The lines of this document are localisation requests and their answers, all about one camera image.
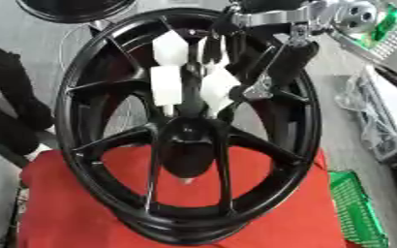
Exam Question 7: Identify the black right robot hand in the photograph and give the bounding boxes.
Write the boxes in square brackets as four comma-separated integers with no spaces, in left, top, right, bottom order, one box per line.
[199,0,329,102]

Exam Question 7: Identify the black spoked wheel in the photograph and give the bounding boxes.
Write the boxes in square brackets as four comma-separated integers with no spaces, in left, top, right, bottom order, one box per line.
[52,7,324,246]

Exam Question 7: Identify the clear plastic bag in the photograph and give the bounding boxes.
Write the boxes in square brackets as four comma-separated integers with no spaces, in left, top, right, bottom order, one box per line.
[334,73,397,160]

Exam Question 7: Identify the green perforated crate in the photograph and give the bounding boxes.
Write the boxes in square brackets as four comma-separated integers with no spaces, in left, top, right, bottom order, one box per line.
[325,170,392,248]

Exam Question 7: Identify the black round tyre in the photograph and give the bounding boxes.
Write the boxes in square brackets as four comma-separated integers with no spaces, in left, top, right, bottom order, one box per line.
[14,0,139,24]

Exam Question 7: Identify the black bag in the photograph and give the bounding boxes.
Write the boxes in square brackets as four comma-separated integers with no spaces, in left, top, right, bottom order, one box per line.
[0,40,58,170]

